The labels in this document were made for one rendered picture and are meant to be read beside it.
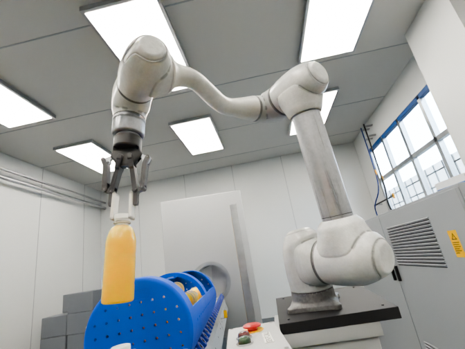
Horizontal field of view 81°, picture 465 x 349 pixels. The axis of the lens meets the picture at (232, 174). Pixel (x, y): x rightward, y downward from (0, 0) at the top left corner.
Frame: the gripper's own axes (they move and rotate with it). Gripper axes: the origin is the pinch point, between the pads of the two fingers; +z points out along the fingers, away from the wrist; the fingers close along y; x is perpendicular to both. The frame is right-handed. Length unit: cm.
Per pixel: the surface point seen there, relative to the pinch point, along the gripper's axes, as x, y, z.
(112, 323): -11.0, 4.9, 28.2
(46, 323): -364, 236, 65
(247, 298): -153, -39, 37
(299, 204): -498, -186, -110
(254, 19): -123, -66, -209
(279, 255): -510, -133, -9
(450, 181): -87, -166, -25
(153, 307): -10.7, -5.6, 25.0
